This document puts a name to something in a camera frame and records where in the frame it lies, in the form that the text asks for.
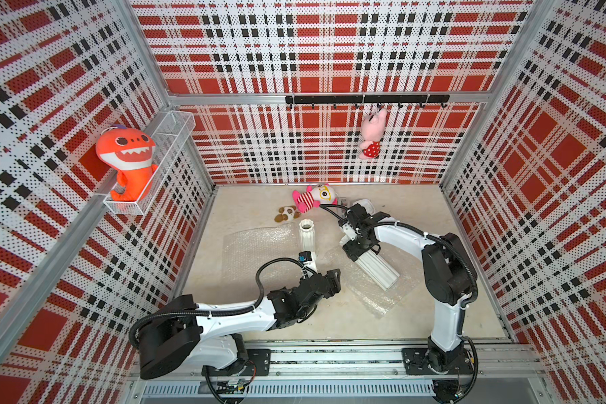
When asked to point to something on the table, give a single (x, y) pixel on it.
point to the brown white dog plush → (287, 213)
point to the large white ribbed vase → (378, 269)
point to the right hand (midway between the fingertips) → (361, 247)
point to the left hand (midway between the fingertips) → (335, 272)
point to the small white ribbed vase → (307, 235)
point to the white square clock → (367, 205)
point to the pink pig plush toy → (372, 130)
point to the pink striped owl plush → (320, 194)
